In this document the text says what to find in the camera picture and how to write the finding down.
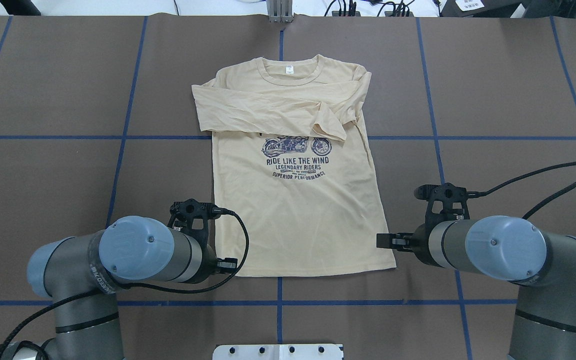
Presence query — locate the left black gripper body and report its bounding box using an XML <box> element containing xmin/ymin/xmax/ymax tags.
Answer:
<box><xmin>167</xmin><ymin>198</ymin><xmax>218</xmax><ymax>246</ymax></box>

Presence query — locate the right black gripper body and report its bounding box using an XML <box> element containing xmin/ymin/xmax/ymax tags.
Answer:
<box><xmin>414</xmin><ymin>182</ymin><xmax>471</xmax><ymax>223</ymax></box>

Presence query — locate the cream long-sleeve graphic shirt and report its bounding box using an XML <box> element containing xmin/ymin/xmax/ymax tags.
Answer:
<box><xmin>191</xmin><ymin>54</ymin><xmax>397</xmax><ymax>278</ymax></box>

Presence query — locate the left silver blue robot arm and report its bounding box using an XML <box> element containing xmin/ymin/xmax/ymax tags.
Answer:
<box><xmin>0</xmin><ymin>199</ymin><xmax>245</xmax><ymax>360</ymax></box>

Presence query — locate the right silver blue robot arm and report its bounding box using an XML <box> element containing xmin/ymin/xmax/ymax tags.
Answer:
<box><xmin>375</xmin><ymin>183</ymin><xmax>576</xmax><ymax>360</ymax></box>

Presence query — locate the white central column base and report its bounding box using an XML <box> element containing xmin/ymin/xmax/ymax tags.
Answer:
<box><xmin>212</xmin><ymin>343</ymin><xmax>345</xmax><ymax>360</ymax></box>

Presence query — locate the brown paper table cover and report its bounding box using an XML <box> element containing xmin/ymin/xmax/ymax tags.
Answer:
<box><xmin>0</xmin><ymin>13</ymin><xmax>576</xmax><ymax>360</ymax></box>

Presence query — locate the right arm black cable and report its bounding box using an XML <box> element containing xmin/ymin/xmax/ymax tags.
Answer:
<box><xmin>468</xmin><ymin>158</ymin><xmax>576</xmax><ymax>221</ymax></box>

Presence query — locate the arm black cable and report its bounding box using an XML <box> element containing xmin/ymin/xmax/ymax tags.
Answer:
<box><xmin>0</xmin><ymin>207</ymin><xmax>250</xmax><ymax>360</ymax></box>
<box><xmin>468</xmin><ymin>158</ymin><xmax>576</xmax><ymax>221</ymax></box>

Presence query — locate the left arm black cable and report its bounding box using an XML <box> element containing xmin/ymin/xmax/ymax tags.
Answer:
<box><xmin>0</xmin><ymin>207</ymin><xmax>250</xmax><ymax>360</ymax></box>

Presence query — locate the aluminium frame post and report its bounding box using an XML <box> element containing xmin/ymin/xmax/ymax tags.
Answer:
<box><xmin>265</xmin><ymin>0</ymin><xmax>294</xmax><ymax>23</ymax></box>

